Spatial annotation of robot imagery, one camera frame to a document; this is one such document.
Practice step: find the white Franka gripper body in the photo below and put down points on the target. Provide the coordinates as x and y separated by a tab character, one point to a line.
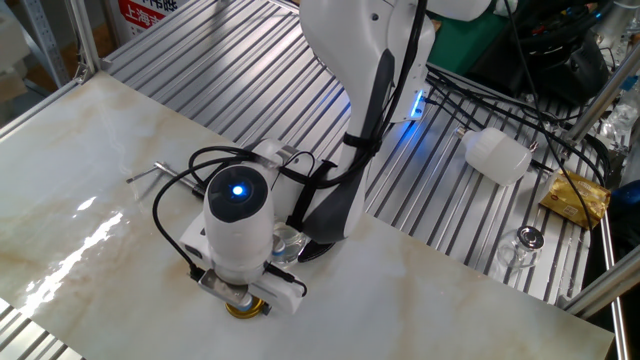
287	300

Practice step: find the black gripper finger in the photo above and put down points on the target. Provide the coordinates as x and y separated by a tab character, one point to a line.
265	310

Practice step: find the gold metal jar lid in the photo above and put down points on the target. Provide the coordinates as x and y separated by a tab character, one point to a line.
240	312

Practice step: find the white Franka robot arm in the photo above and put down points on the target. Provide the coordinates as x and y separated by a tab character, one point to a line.
360	50

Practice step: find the black C-clamp with steel screw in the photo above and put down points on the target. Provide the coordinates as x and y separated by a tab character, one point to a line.
315	252

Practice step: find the clear glass jar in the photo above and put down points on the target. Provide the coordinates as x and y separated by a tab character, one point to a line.
292	240

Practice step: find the small glass jar silver lid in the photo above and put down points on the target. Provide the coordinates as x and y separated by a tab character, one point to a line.
530	237

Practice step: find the white LED bulb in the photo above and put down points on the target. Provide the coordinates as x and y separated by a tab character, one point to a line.
500	155

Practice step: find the gold foil packet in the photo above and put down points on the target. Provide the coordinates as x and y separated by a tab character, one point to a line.
575	200

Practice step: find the green mat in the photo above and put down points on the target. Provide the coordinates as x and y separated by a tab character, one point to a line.
465	45

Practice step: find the red white printed sign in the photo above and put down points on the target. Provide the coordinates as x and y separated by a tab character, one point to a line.
140	15

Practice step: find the dark blue object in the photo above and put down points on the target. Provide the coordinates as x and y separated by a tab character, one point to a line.
627	205

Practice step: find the black equipment bag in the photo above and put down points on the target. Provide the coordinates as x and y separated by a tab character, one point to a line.
560	65

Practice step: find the white foam box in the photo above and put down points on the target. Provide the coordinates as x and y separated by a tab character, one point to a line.
12	40

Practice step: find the aluminium frame post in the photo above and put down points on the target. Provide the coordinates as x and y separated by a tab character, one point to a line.
82	35
600	100
605	287

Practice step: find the grey perforated shelf post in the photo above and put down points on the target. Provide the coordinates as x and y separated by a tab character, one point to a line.
45	40

